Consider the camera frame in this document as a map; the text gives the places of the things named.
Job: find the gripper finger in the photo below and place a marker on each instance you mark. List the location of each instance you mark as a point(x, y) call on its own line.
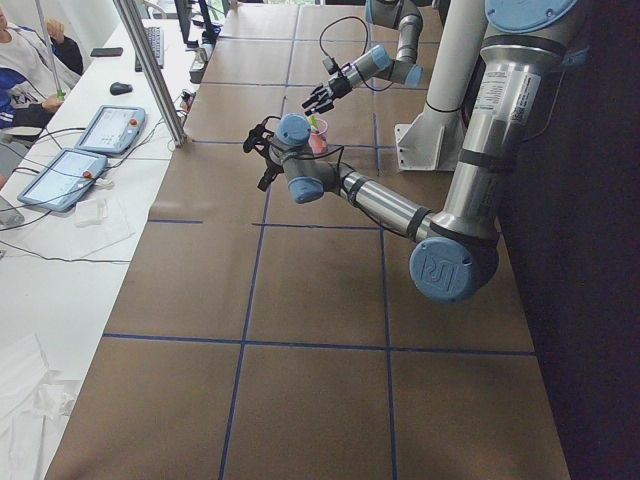
point(318, 93)
point(265, 181)
point(321, 106)

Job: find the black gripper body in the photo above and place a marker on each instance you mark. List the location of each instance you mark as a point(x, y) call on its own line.
point(273, 164)
point(336, 86)

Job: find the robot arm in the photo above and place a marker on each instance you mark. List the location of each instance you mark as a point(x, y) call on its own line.
point(375, 62)
point(491, 61)

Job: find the pink mesh pen holder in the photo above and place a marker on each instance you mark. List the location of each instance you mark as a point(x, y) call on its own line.
point(318, 140)

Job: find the far teach pendant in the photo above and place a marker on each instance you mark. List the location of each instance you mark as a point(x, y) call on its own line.
point(112, 130)

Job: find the teach pendant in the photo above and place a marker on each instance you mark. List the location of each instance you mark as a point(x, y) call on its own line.
point(64, 181)
point(112, 130)

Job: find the black computer mouse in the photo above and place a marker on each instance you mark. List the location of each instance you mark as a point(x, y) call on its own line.
point(118, 88)

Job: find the black keyboard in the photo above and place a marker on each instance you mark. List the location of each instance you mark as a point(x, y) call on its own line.
point(155, 39)

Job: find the near teach pendant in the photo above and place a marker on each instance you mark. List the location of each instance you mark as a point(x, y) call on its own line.
point(64, 181)

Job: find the black smartphone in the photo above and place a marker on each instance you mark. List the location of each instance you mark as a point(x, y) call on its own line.
point(106, 52)

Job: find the seated person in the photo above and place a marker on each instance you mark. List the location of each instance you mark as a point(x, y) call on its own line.
point(31, 72)

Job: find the white cloth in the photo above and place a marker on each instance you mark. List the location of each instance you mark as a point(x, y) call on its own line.
point(36, 404)

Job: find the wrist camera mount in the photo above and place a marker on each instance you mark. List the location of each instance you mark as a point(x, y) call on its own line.
point(333, 68)
point(258, 140)

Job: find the aluminium frame post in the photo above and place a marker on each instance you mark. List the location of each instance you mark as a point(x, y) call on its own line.
point(135, 29)

